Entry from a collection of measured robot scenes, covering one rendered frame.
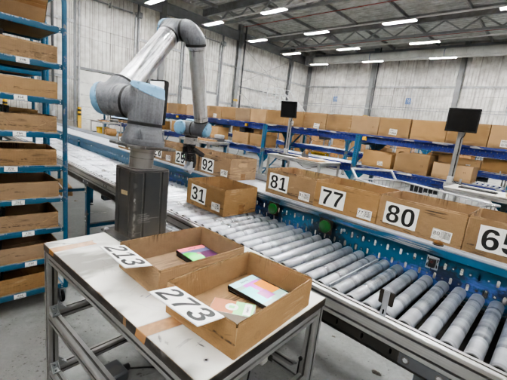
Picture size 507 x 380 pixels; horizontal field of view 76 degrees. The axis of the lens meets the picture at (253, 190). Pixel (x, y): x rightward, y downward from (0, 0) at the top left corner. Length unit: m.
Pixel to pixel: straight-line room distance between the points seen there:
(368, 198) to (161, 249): 1.07
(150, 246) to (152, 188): 0.29
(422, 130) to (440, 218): 4.81
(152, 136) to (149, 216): 0.36
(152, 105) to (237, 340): 1.02
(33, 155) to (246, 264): 1.52
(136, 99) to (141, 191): 0.39
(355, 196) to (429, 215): 0.37
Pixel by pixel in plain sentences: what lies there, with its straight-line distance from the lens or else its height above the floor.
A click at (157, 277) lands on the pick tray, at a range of 1.09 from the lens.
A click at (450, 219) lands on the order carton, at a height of 1.01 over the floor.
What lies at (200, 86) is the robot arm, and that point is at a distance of 2.01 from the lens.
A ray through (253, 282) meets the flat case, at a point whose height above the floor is 0.78.
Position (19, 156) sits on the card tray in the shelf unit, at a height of 1.00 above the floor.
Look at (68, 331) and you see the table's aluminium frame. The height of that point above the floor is 0.43.
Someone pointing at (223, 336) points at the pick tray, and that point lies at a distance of 0.89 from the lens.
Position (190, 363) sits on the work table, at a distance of 0.89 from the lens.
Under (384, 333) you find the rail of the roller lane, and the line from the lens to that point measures 1.25.
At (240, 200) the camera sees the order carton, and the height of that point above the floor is 0.84.
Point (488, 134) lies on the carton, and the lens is 6.23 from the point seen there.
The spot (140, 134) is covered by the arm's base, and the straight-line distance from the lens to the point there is 1.49.
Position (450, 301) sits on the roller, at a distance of 1.50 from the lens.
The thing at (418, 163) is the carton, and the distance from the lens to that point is 6.17.
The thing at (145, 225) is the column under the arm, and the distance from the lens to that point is 1.56.
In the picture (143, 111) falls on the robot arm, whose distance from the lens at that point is 1.49.
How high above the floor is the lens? 1.33
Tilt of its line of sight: 11 degrees down
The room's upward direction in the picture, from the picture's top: 6 degrees clockwise
